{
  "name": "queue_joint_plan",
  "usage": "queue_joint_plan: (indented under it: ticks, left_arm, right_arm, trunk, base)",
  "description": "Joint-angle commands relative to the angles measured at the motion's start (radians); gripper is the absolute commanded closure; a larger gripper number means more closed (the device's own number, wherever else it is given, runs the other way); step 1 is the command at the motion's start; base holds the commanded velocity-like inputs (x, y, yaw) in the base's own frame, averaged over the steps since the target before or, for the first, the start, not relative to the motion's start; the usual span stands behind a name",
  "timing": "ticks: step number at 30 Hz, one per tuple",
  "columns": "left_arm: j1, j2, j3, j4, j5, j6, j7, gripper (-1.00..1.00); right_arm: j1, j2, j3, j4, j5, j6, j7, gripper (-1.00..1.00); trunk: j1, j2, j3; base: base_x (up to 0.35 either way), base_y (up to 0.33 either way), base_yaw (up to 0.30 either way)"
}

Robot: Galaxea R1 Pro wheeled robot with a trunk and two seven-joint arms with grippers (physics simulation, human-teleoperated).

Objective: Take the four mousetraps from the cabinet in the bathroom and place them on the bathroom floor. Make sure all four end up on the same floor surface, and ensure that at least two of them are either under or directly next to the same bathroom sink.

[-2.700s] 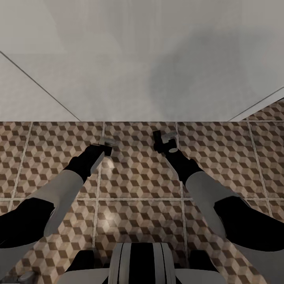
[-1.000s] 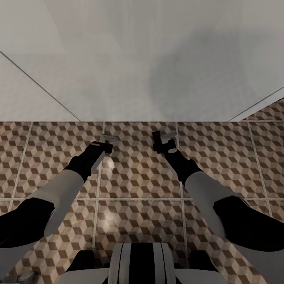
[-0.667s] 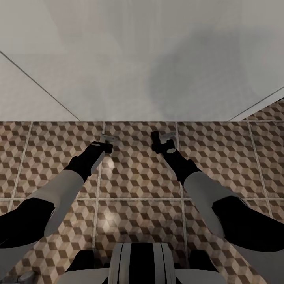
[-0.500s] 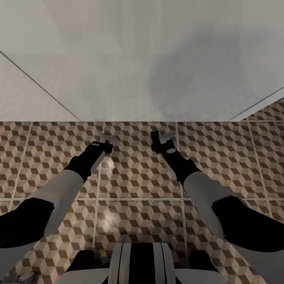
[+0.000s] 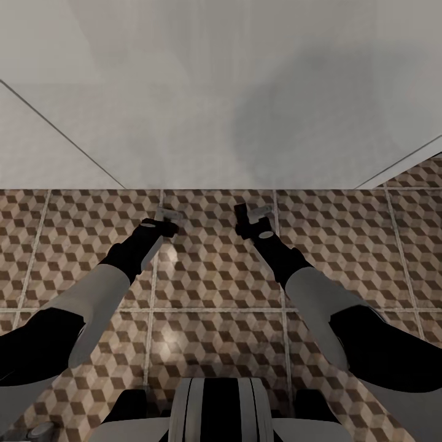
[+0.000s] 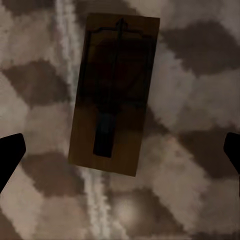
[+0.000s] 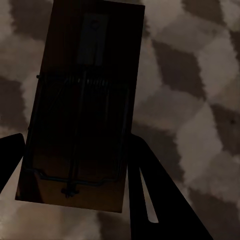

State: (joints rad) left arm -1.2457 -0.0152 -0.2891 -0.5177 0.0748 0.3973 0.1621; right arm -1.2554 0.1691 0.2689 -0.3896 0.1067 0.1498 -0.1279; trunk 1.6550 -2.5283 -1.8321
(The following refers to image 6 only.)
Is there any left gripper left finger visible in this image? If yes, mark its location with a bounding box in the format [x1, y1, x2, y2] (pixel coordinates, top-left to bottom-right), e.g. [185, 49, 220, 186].
[0, 133, 26, 193]

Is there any mousetrap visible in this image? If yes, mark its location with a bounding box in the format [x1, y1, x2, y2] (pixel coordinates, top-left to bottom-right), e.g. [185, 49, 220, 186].
[67, 12, 160, 177]

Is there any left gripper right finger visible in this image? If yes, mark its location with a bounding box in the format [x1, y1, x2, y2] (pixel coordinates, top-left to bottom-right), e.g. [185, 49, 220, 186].
[223, 132, 240, 174]

